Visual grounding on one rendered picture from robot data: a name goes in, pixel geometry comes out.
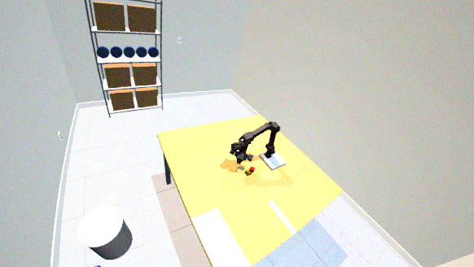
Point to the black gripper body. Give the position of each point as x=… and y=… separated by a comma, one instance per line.
x=249, y=156

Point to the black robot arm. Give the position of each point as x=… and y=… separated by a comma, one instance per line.
x=249, y=137

